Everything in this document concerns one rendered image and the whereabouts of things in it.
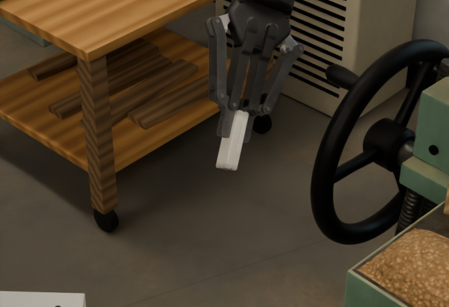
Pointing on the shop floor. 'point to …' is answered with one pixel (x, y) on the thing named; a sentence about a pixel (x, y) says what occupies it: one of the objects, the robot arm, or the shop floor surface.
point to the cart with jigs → (111, 66)
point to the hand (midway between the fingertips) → (232, 140)
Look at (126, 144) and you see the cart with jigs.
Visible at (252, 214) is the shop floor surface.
